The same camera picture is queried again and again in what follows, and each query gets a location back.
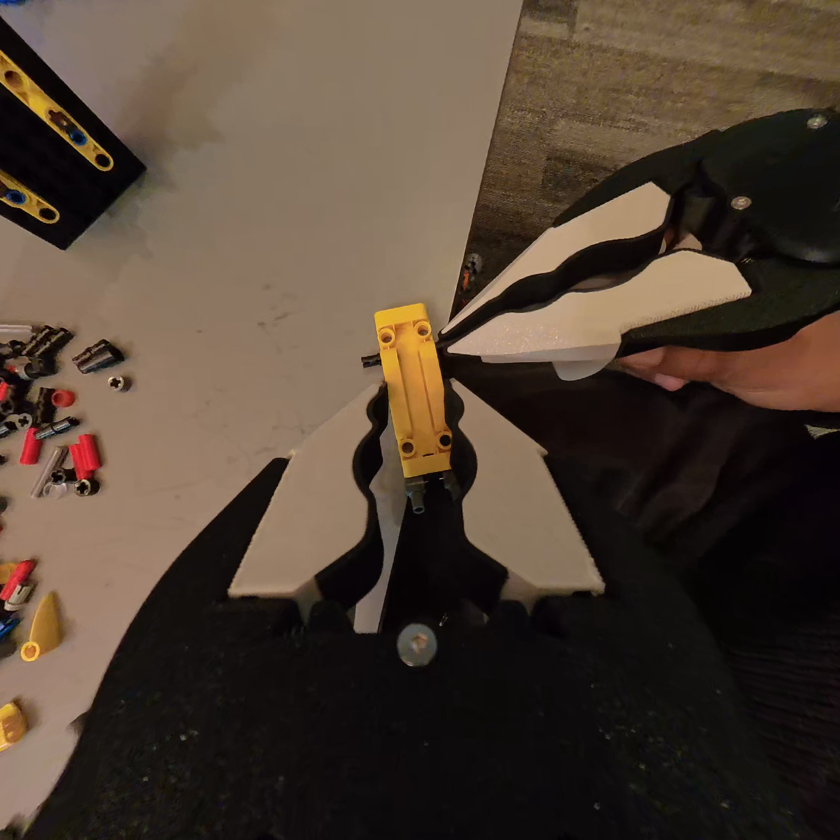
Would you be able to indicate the person's right hand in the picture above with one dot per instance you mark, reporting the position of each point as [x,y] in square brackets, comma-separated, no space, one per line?
[735,374]

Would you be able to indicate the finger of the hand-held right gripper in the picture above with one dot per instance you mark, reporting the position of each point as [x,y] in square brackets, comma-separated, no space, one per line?
[623,308]
[577,236]

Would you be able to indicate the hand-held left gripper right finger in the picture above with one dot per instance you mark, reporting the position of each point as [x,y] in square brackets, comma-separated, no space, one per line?
[525,518]

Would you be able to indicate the yellow toy panel with pins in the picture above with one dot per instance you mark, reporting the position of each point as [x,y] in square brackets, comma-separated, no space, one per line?
[413,380]

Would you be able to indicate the pile of black red pins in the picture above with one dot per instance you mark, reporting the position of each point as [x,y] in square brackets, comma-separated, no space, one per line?
[43,341]

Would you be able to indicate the yellow toy tooth piece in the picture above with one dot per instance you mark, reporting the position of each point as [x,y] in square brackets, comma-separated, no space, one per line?
[44,623]

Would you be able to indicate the small grey orange object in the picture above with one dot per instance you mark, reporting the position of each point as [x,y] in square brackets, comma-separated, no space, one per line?
[472,269]

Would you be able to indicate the black and yellow toy tower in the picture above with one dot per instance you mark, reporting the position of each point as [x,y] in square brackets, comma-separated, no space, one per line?
[85,197]

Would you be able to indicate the person's black knit sweater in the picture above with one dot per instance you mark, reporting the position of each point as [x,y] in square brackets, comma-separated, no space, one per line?
[754,558]

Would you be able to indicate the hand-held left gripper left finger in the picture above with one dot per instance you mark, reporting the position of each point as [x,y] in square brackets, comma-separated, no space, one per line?
[302,525]

